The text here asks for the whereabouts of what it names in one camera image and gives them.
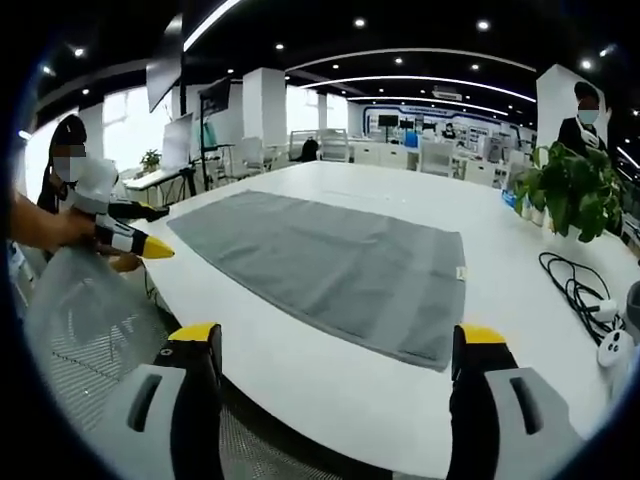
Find green potted plant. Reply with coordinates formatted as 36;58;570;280
513;141;625;244

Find white table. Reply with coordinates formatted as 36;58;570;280
121;160;640;480

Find grey mesh office chair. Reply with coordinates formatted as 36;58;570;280
23;244;174;435

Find black tripod stand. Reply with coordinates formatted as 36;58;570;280
162;158;201;205

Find white office chair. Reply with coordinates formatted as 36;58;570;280
319;128;350;163

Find grey towel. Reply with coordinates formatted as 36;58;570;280
166;189;469;372

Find white power adapter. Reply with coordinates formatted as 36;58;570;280
585;298;621;321

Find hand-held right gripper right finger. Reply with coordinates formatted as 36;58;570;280
448;322;587;480

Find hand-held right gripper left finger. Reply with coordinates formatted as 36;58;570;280
97;322;223;480

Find black cable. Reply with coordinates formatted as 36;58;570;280
538;251;624;346

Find person's left hand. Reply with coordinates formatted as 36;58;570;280
59;207;142;273

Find white board panel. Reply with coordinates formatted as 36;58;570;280
161;112;195;169

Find white handheld controller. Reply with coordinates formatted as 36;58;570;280
597;329;636;369

